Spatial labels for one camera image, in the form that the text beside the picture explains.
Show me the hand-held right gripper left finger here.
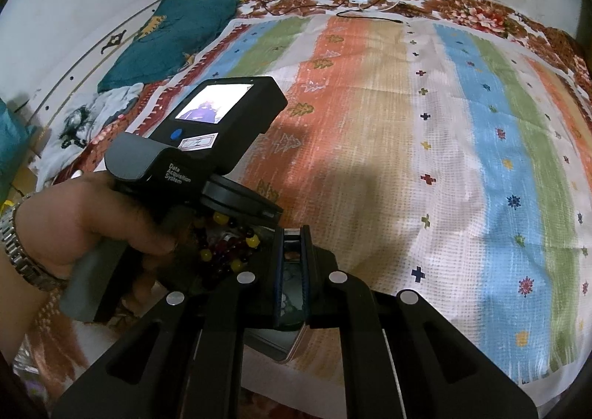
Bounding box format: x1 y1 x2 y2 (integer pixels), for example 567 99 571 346
51 229 285 419

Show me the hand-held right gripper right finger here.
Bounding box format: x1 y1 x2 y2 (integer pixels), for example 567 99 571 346
300 225 540 419

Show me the multicoloured bead bracelet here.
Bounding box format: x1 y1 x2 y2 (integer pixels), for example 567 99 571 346
189 211 265 291

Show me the person's left forearm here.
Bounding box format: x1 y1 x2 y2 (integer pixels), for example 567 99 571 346
0 257 63 357

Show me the person's left hand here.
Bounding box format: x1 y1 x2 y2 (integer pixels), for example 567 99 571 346
14 172 179 281

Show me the teal cushion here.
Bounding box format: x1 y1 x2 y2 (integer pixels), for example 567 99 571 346
97 0 242 94

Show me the white printed cloth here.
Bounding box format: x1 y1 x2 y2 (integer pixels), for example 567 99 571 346
37 83 145 185

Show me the striped printed blanket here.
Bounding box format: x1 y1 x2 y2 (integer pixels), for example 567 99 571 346
134 12 592 388

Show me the silver wristwatch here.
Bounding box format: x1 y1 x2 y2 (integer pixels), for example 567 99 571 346
0 192 70 293

